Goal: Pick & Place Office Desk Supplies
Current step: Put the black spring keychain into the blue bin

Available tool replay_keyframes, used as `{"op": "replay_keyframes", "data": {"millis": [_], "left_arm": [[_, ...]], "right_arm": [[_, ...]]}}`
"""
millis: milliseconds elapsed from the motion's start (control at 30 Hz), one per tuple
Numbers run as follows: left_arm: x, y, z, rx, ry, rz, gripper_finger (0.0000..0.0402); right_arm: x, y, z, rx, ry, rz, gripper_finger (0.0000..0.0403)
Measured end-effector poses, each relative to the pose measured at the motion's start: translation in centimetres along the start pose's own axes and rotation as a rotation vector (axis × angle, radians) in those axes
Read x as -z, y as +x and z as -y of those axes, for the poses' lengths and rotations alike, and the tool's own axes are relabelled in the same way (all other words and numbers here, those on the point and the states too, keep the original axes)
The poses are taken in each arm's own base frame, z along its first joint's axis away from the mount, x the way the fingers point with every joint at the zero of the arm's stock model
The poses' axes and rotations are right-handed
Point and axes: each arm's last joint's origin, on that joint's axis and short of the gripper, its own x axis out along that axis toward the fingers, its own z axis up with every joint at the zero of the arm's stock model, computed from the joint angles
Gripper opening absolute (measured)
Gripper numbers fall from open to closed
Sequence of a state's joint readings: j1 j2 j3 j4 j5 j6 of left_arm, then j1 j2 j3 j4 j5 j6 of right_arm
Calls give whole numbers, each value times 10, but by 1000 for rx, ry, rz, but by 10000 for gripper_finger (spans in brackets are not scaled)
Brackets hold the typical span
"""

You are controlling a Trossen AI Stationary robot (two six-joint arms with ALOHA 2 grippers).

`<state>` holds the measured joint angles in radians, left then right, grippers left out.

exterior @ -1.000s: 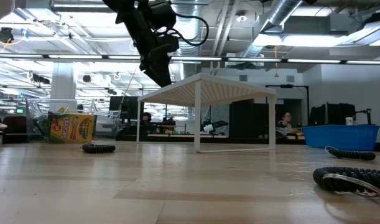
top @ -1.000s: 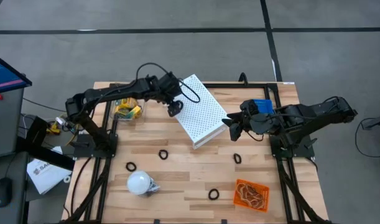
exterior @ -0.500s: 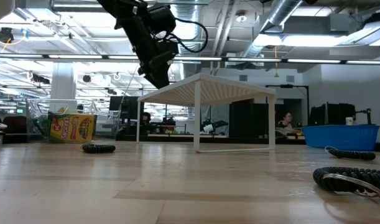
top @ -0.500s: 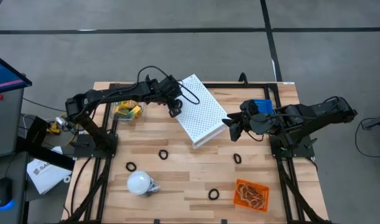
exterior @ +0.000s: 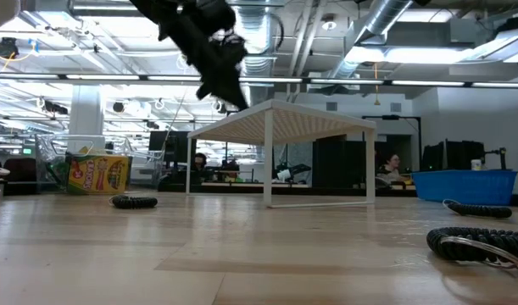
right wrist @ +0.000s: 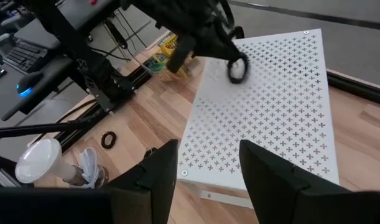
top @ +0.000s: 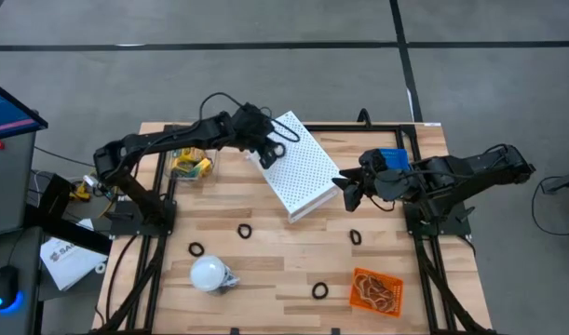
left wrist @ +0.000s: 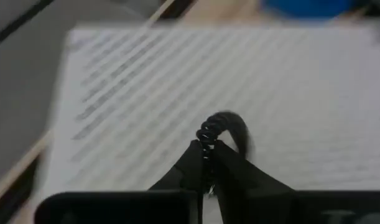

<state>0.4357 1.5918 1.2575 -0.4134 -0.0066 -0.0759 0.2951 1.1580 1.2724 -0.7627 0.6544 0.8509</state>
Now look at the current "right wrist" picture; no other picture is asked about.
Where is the black desk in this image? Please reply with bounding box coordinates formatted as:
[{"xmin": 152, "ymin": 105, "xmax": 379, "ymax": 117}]
[{"xmin": 0, "ymin": 12, "xmax": 85, "ymax": 123}]

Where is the white perforated metal shelf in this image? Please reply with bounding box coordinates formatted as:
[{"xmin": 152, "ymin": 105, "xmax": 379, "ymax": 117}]
[{"xmin": 176, "ymin": 28, "xmax": 340, "ymax": 210}]

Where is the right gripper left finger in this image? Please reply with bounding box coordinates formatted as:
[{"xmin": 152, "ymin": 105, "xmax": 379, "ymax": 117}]
[{"xmin": 104, "ymin": 139, "xmax": 180, "ymax": 224}]

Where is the clear plastic bin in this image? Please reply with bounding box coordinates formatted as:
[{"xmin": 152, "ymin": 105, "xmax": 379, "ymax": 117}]
[{"xmin": 139, "ymin": 29, "xmax": 209, "ymax": 84}]

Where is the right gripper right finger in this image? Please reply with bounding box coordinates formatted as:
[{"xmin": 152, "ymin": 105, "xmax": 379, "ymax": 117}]
[{"xmin": 239, "ymin": 139, "xmax": 349, "ymax": 224}]

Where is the white cord bundle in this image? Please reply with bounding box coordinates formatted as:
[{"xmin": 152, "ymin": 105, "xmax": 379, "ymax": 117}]
[{"xmin": 78, "ymin": 147, "xmax": 101, "ymax": 190}]

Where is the white light bulb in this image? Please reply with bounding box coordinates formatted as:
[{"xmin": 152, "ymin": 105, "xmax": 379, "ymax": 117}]
[{"xmin": 14, "ymin": 138, "xmax": 85, "ymax": 188}]

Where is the yellow green crayon box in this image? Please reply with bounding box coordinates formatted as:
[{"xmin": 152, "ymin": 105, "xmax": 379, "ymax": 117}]
[
  {"xmin": 145, "ymin": 52, "xmax": 167, "ymax": 75},
  {"xmin": 158, "ymin": 33, "xmax": 178, "ymax": 59}
]

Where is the black keyboard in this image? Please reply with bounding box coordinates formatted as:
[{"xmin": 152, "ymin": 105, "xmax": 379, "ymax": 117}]
[{"xmin": 3, "ymin": 40, "xmax": 50, "ymax": 75}]

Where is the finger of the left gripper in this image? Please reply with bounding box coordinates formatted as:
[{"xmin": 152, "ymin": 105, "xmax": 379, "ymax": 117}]
[
  {"xmin": 198, "ymin": 34, "xmax": 244, "ymax": 62},
  {"xmin": 166, "ymin": 35, "xmax": 197, "ymax": 74}
]

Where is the black computer mouse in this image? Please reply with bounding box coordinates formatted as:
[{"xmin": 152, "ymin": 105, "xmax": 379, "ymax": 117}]
[{"xmin": 16, "ymin": 70, "xmax": 45, "ymax": 98}]

